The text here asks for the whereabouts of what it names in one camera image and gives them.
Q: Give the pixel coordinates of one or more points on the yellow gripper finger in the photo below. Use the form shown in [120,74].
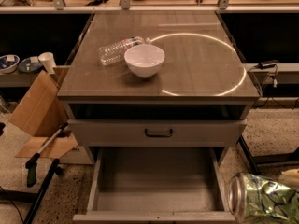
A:
[290,178]

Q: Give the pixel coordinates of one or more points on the green crushed can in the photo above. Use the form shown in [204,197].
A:
[255,199]

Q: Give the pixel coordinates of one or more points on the grey drawer cabinet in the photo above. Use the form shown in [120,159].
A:
[201,78]

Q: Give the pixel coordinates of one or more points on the closed top drawer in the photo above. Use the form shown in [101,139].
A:
[130,133]

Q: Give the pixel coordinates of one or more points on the open middle drawer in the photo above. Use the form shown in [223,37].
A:
[156,185]

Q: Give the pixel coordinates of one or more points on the black stand leg right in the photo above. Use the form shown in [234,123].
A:
[255,161]

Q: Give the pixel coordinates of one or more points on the black stand leg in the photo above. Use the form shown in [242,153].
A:
[34,199]
[255,161]

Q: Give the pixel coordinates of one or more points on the black power adapter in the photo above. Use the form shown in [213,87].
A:
[268,64]

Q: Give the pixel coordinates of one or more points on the white bowl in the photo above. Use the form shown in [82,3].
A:
[144,60]

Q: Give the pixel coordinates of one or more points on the clear plastic water bottle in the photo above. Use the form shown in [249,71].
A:
[114,53]

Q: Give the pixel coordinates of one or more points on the brown cardboard box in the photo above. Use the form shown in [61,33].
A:
[39,114]

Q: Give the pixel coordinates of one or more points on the reacher grabber tool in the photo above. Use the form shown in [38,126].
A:
[31,164]

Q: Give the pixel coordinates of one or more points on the white paper cup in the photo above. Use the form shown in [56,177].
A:
[47,59]

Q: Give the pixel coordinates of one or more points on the black stand leg left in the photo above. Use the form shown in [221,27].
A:
[34,199]

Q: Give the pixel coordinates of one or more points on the blue plate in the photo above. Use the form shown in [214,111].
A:
[30,65]

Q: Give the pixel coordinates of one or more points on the blue patterned bowl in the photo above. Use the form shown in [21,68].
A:
[9,63]

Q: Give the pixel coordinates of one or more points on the black drawer handle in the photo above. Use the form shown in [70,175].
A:
[158,134]

